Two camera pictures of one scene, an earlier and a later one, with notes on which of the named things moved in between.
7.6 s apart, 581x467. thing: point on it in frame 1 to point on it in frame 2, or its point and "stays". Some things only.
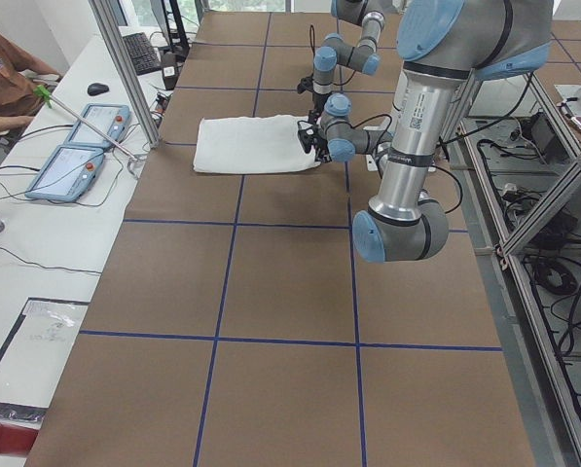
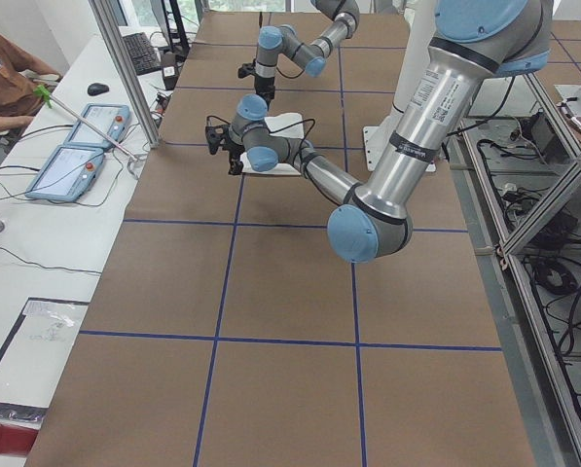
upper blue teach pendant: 109,120 stays
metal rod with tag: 42,92 stays
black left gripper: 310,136 to 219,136
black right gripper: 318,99 to 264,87
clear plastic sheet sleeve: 27,373 stays
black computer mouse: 96,89 stays
